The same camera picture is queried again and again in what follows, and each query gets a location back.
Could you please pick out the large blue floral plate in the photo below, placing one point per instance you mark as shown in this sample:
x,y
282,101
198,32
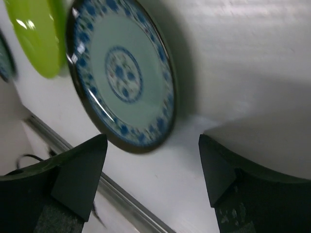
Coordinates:
x,y
7,64

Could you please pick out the small blue floral plate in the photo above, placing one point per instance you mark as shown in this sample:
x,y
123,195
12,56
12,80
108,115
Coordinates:
x,y
122,72

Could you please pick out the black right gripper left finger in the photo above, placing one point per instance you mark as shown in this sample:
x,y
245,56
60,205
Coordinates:
x,y
55,195

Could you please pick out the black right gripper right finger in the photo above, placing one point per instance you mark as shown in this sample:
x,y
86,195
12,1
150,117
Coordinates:
x,y
250,198

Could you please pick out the aluminium table rail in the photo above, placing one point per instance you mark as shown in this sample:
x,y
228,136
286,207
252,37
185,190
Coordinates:
x,y
122,213

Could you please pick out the lime green plate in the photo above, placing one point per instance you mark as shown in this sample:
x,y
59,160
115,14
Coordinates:
x,y
40,29

